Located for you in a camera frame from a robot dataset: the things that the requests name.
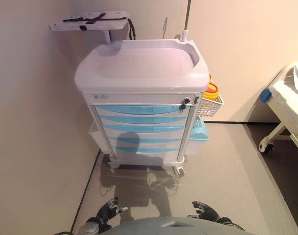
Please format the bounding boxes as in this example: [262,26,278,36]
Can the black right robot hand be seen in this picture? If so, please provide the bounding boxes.
[187,201,222,222]

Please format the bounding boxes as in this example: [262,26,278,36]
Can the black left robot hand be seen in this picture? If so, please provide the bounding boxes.
[96,196,129,226]

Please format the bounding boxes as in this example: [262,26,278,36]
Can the cart drawer holding medicines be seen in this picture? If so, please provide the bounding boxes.
[102,124,186,135]

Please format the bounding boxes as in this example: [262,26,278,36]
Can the blue-fronted cart drawer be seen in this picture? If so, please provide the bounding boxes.
[99,115,188,125]
[94,105,191,115]
[109,145,182,155]
[107,136,184,145]

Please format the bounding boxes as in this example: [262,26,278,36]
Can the grey robot torso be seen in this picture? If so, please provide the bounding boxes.
[103,215,262,235]

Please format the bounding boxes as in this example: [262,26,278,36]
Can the cart caster wheel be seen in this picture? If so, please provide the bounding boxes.
[173,166,185,178]

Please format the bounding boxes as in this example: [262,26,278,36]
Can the waste bin with blue lid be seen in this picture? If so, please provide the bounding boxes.
[187,115,209,156]

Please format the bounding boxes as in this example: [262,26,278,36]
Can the translucent white side bin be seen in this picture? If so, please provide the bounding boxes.
[89,121,101,143]

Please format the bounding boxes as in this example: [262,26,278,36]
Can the black keys in lock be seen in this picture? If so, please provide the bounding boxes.
[179,97,191,114]

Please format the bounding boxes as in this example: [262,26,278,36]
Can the yellow sharps container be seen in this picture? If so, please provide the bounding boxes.
[204,77,220,100]

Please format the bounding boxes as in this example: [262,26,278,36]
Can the blue bed corner bumper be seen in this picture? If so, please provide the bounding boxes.
[260,89,272,102]

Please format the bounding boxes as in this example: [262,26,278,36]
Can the white hospital bed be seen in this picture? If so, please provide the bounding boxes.
[258,60,298,160]

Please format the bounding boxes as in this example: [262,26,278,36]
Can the white medical cart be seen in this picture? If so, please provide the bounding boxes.
[74,38,210,178]

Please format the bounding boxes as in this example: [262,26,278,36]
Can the white cart side shelf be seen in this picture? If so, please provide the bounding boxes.
[48,10,133,47]

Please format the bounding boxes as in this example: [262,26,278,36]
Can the metal IV pole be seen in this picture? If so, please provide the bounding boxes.
[180,0,190,42]

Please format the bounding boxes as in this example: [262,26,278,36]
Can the white wire basket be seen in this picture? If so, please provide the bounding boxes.
[196,94,225,118]

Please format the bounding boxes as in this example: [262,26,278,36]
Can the black shelf straps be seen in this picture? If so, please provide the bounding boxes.
[63,12,136,41]

